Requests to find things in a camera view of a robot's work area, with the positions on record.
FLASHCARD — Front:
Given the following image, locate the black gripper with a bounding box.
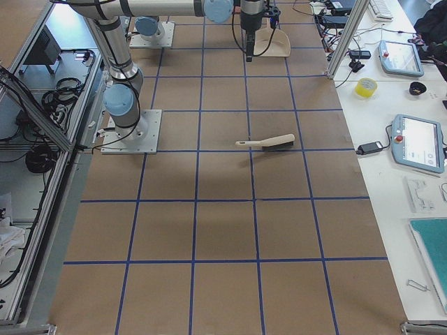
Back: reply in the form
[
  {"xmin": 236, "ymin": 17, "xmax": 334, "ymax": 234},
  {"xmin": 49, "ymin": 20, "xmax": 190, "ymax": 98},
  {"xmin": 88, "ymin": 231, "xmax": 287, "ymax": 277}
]
[{"xmin": 244, "ymin": 6, "xmax": 281, "ymax": 62}]

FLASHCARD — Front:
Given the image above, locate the beige plastic dustpan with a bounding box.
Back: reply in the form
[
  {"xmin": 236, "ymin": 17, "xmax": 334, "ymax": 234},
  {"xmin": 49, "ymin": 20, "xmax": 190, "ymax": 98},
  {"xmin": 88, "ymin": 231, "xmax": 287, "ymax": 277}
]
[{"xmin": 254, "ymin": 19, "xmax": 291, "ymax": 57}]

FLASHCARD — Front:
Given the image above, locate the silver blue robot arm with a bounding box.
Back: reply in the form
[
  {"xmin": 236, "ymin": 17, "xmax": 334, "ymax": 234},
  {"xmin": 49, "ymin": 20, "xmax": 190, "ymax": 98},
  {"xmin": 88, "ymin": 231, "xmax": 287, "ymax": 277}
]
[
  {"xmin": 66, "ymin": 1, "xmax": 291, "ymax": 82},
  {"xmin": 135, "ymin": 16, "xmax": 164, "ymax": 38}
]

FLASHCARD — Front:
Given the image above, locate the black clip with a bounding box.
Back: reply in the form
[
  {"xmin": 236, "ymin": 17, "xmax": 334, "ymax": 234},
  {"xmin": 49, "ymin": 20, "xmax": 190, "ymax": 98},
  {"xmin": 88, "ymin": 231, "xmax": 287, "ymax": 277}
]
[{"xmin": 349, "ymin": 60, "xmax": 365, "ymax": 73}]

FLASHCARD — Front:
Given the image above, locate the white keyboard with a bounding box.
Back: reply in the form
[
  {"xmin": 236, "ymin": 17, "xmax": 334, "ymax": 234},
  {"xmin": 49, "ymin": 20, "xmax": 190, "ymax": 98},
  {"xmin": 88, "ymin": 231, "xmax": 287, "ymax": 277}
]
[{"xmin": 368, "ymin": 0, "xmax": 393, "ymax": 22}]

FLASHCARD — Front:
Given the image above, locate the yellow tape roll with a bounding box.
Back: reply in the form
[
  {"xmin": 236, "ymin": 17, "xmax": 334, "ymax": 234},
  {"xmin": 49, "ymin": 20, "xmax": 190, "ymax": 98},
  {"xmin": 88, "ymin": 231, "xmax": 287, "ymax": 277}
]
[{"xmin": 354, "ymin": 77, "xmax": 378, "ymax": 98}]

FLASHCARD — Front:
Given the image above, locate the upper teach pendant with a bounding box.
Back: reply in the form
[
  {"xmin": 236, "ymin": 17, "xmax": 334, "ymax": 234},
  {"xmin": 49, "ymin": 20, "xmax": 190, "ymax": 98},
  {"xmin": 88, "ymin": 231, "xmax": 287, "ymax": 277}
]
[{"xmin": 378, "ymin": 40, "xmax": 424, "ymax": 77}]

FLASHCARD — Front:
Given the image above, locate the teach pendant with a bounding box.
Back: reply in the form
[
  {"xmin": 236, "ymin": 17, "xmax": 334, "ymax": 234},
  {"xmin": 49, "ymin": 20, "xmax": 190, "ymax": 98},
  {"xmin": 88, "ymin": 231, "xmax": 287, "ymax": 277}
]
[
  {"xmin": 390, "ymin": 114, "xmax": 445, "ymax": 174},
  {"xmin": 378, "ymin": 40, "xmax": 424, "ymax": 77}
]

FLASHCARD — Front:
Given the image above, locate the black power adapter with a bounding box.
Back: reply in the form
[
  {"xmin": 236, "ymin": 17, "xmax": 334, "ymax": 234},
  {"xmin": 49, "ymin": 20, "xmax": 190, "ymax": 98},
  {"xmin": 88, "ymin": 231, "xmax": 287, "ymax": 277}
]
[{"xmin": 356, "ymin": 141, "xmax": 384, "ymax": 156}]

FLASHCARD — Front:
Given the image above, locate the lower teach pendant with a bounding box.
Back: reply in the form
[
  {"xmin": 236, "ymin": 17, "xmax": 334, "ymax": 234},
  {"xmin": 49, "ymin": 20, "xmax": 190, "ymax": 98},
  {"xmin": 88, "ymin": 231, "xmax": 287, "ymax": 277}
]
[{"xmin": 390, "ymin": 114, "xmax": 445, "ymax": 174}]

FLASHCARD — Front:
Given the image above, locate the black box on shelf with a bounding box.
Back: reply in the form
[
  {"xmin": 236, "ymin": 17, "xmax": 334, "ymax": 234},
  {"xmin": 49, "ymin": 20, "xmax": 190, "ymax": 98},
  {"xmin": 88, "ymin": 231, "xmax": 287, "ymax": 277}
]
[{"xmin": 20, "ymin": 25, "xmax": 61, "ymax": 75}]

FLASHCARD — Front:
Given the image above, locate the teal cutting mat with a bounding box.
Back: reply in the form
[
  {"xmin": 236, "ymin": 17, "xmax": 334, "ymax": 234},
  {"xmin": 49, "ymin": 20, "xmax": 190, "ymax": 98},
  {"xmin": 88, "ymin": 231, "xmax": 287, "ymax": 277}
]
[{"xmin": 409, "ymin": 218, "xmax": 446, "ymax": 313}]

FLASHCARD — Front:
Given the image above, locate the aluminium frame post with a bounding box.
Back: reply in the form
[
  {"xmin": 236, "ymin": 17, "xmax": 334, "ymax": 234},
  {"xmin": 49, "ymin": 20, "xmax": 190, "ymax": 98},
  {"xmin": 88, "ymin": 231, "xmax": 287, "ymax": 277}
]
[{"xmin": 326, "ymin": 0, "xmax": 369, "ymax": 80}]

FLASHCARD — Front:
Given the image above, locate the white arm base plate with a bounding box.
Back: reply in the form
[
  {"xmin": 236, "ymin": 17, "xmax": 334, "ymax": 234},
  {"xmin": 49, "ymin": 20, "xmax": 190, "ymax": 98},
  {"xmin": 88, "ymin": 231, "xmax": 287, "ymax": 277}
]
[{"xmin": 101, "ymin": 110, "xmax": 162, "ymax": 154}]

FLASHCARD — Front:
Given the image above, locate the coiled black cable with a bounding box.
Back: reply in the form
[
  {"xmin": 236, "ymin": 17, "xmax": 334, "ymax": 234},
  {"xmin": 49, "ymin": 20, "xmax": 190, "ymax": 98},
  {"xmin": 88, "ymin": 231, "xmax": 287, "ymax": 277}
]
[{"xmin": 24, "ymin": 143, "xmax": 57, "ymax": 174}]

